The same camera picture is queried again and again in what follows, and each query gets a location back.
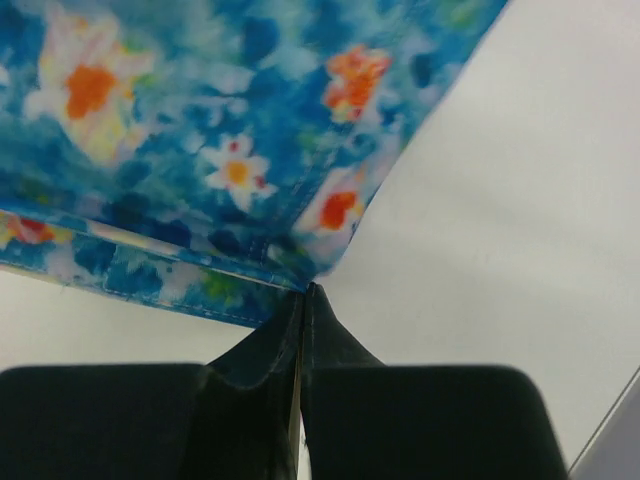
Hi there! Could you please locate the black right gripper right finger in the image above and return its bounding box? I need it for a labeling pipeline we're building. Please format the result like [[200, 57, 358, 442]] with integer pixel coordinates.
[[301, 284, 567, 479]]

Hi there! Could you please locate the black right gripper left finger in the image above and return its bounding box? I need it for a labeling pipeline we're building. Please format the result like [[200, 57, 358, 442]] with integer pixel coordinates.
[[1, 294, 304, 479]]

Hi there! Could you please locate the blue floral skirt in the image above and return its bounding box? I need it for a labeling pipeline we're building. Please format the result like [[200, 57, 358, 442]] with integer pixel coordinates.
[[1, 1, 505, 327]]

